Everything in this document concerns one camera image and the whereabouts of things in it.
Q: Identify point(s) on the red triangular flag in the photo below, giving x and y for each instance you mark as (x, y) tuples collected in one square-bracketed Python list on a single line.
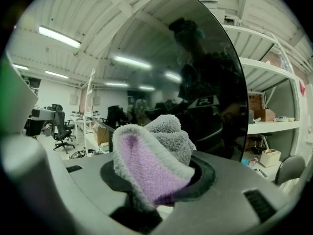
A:
[(302, 88)]

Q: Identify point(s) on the cardboard box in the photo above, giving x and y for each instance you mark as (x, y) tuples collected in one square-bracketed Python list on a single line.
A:
[(104, 134)]

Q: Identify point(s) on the long ceiling light tube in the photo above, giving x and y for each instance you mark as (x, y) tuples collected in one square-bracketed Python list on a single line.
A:
[(20, 67), (56, 74), (60, 37)]

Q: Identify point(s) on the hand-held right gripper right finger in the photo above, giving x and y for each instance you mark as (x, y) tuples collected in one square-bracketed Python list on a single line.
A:
[(225, 209)]

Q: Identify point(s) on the black office chair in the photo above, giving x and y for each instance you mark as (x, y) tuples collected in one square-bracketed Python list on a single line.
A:
[(60, 121)]

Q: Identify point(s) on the plastic bottle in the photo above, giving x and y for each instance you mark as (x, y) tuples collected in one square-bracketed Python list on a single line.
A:
[(253, 161)]

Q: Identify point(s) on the white metal shelf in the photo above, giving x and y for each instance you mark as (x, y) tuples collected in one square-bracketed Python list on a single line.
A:
[(269, 126)]

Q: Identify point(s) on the brown wooden box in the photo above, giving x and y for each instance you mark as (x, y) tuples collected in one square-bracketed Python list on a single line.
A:
[(256, 106)]

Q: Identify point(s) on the grey and purple cloth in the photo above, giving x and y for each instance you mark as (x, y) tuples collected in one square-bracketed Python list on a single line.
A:
[(151, 160)]

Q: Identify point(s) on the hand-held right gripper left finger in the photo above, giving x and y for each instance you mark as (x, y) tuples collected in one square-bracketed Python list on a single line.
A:
[(90, 180)]

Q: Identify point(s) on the small blue plastic bag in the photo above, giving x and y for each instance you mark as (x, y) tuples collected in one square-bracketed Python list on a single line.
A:
[(245, 161)]

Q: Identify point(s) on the beige storage box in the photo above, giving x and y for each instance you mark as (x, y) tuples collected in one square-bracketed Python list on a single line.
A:
[(270, 158)]

